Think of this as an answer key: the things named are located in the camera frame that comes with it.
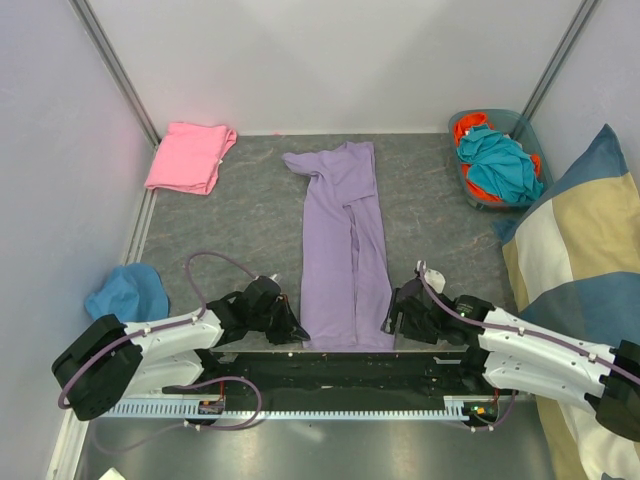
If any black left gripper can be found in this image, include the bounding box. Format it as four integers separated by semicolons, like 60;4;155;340
249;294;308;345

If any purple t shirt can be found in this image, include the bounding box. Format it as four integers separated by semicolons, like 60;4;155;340
283;142;394;352

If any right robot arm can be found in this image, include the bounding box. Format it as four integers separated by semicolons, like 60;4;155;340
381;278;639;441

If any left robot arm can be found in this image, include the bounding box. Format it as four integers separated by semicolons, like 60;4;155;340
51;276;310;421

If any blue bucket hat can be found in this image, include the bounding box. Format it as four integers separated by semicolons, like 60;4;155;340
84;263;170;323

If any folded pink t shirt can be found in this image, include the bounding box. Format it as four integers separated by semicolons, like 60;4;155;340
144;122;238;196

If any teal t shirt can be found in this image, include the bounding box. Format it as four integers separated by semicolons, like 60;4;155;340
457;124;545;209

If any blue beige checked pillow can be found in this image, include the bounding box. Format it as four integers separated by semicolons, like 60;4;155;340
495;125;639;479

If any teal laundry basket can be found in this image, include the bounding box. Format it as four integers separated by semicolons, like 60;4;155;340
448;109;554;211

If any orange t shirt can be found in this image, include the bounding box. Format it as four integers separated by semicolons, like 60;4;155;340
453;112;543;201

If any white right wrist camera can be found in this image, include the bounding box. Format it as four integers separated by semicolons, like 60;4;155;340
415;260;446;294

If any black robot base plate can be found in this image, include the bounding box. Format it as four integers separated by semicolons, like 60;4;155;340
162;350;512;412

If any light blue cable duct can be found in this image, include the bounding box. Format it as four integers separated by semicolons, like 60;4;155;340
103;397;496;421

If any left aluminium frame post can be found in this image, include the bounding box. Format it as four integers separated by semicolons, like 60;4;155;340
69;0;160;148

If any aluminium frame post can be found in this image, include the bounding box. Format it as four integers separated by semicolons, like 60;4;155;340
521;0;601;121
69;0;160;148

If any right aluminium frame post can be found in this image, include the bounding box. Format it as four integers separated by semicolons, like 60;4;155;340
521;0;601;121

